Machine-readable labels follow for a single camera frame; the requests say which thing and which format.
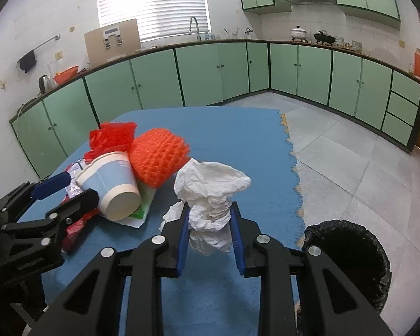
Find white tissue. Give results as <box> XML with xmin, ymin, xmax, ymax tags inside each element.
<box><xmin>158</xmin><ymin>158</ymin><xmax>251</xmax><ymax>256</ymax></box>

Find steel electric kettle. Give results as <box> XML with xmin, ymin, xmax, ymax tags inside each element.
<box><xmin>38</xmin><ymin>75</ymin><xmax>55</xmax><ymax>95</ymax></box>

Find red crinkled plastic wrapper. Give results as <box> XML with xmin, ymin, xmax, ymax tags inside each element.
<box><xmin>83</xmin><ymin>122</ymin><xmax>137</xmax><ymax>164</ymax></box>

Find orange plastic basin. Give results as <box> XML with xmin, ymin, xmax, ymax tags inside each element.
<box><xmin>53</xmin><ymin>65</ymin><xmax>79</xmax><ymax>85</ymax></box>

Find brown cardboard box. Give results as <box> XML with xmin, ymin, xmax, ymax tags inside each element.
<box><xmin>84</xmin><ymin>19</ymin><xmax>141</xmax><ymax>67</ymax></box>

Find black cloth on rail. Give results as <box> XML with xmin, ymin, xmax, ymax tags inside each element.
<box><xmin>18</xmin><ymin>49</ymin><xmax>37</xmax><ymax>74</ymax></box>

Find green lower kitchen cabinets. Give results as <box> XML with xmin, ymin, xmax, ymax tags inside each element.
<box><xmin>10</xmin><ymin>40</ymin><xmax>420</xmax><ymax>178</ymax></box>

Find white purple snack wrapper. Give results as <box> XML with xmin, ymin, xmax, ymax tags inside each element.
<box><xmin>65</xmin><ymin>159</ymin><xmax>86</xmax><ymax>199</ymax></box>

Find blue foam table mat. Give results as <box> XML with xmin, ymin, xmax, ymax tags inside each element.
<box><xmin>42</xmin><ymin>106</ymin><xmax>305</xmax><ymax>335</ymax></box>

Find crushed red soda can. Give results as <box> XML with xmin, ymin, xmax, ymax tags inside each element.
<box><xmin>61</xmin><ymin>209</ymin><xmax>100</xmax><ymax>253</ymax></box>

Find black wok pan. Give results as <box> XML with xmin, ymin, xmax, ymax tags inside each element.
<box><xmin>313</xmin><ymin>31</ymin><xmax>336</xmax><ymax>46</ymax></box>

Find white cooking pot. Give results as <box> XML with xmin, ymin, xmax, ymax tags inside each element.
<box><xmin>290</xmin><ymin>26</ymin><xmax>308</xmax><ymax>43</ymax></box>

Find green white paper packet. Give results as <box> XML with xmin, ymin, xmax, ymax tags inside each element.
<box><xmin>119</xmin><ymin>181</ymin><xmax>157</xmax><ymax>228</ymax></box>

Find chrome sink faucet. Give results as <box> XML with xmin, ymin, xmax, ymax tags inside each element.
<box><xmin>188</xmin><ymin>16</ymin><xmax>202</xmax><ymax>42</ymax></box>

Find white window blinds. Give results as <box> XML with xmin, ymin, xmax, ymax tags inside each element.
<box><xmin>98</xmin><ymin>0</ymin><xmax>211</xmax><ymax>42</ymax></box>

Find orange thermos flask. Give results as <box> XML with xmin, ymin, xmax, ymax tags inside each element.
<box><xmin>414</xmin><ymin>48</ymin><xmax>420</xmax><ymax>79</ymax></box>

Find blue white paper cup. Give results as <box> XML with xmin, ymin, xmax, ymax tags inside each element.
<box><xmin>76</xmin><ymin>152</ymin><xmax>142</xmax><ymax>221</ymax></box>

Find black trash bin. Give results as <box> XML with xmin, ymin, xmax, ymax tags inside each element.
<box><xmin>302</xmin><ymin>220</ymin><xmax>392</xmax><ymax>313</ymax></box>

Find orange foam fruit net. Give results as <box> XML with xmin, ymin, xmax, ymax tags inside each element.
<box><xmin>128</xmin><ymin>128</ymin><xmax>190</xmax><ymax>189</ymax></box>

